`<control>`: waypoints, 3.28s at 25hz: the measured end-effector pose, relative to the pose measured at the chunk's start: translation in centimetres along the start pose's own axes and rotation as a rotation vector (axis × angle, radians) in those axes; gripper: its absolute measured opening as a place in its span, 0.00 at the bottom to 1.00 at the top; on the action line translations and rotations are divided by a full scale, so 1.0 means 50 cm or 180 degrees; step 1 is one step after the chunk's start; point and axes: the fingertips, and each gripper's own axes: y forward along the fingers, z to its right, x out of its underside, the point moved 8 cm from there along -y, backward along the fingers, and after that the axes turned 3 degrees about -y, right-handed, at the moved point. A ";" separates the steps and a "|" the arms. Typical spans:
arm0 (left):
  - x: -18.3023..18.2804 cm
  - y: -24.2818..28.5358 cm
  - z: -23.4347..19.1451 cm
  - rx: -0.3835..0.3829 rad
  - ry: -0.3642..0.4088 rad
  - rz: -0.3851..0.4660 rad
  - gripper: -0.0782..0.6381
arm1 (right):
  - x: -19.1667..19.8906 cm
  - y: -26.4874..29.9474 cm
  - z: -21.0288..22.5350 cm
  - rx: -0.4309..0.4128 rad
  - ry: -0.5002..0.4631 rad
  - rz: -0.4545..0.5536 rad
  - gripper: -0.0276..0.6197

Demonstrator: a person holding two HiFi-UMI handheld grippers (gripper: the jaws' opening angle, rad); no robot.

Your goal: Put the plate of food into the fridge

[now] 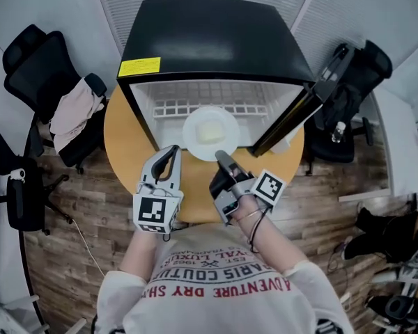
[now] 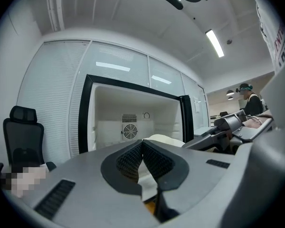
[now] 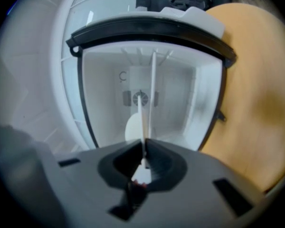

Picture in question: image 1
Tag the person's right forearm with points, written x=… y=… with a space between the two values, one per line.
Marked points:
x=275 y=245

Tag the person's left forearm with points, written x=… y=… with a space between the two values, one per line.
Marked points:
x=139 y=252

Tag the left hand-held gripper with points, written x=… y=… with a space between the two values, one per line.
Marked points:
x=153 y=211

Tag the black jacket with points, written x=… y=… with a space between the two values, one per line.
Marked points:
x=338 y=106

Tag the white round plate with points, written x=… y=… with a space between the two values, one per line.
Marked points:
x=191 y=144

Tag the black office chair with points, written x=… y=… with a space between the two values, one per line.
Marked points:
x=21 y=204
x=38 y=75
x=369 y=71

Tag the round orange table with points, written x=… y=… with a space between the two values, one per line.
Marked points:
x=198 y=193

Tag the person's white printed t-shirt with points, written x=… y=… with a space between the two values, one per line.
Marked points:
x=223 y=311

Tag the white cabinet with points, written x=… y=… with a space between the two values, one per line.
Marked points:
x=395 y=141

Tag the small white device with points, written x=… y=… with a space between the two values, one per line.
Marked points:
x=18 y=173

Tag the black round device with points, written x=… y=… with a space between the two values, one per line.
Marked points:
x=404 y=310

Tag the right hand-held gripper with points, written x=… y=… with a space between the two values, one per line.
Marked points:
x=226 y=200

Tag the black mini fridge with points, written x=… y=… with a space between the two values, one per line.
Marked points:
x=212 y=37

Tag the pink cloth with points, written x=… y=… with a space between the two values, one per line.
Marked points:
x=75 y=117

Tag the clear plastic bottle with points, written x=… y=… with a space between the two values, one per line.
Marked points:
x=338 y=132

